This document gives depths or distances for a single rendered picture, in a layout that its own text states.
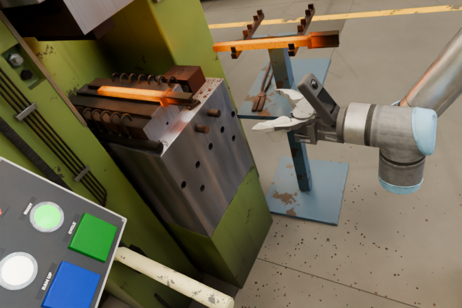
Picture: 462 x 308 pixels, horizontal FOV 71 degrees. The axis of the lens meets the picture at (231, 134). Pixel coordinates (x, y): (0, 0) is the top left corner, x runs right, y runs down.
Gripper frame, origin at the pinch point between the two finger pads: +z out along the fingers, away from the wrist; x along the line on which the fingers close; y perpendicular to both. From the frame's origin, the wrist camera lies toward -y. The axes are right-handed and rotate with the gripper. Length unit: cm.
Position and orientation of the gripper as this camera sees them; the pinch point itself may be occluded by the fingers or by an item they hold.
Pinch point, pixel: (262, 106)
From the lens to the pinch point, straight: 80.6
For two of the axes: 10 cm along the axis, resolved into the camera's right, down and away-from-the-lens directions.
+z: -8.5, -1.4, 5.2
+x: 4.6, -6.8, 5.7
